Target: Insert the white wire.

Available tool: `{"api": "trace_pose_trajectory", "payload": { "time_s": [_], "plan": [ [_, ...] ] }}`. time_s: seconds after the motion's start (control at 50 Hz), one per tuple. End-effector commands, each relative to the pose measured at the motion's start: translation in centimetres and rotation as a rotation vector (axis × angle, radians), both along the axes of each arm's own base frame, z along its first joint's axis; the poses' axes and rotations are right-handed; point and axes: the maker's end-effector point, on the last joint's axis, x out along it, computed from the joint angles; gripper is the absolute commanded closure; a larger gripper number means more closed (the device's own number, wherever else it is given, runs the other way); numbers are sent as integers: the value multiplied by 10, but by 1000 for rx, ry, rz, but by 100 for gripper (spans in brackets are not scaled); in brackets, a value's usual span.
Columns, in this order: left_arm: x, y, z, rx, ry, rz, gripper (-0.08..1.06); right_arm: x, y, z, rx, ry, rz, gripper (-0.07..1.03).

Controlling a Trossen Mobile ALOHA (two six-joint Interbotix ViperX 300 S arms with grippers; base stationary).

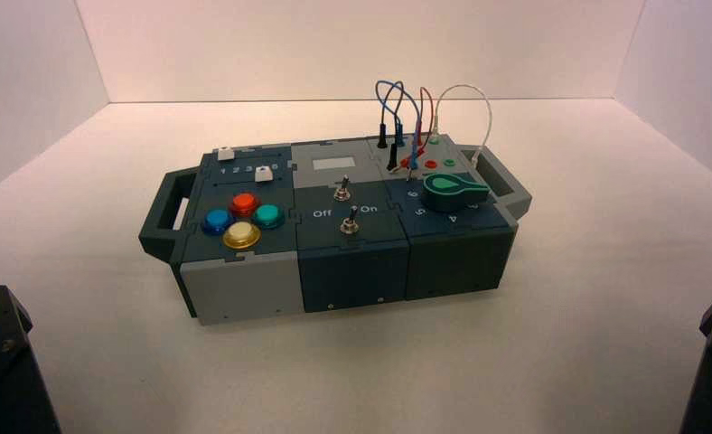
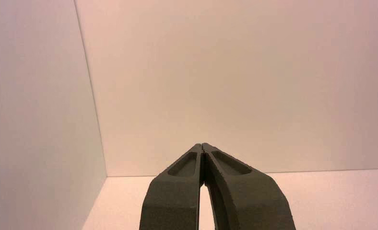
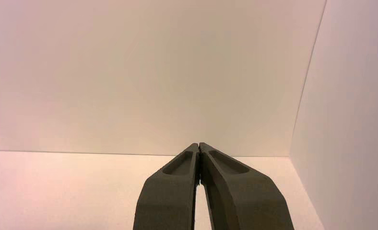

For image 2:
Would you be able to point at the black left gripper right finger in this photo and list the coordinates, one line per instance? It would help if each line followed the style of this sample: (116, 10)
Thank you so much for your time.
(249, 203)

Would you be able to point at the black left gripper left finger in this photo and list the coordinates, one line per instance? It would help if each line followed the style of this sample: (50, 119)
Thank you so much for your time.
(173, 203)

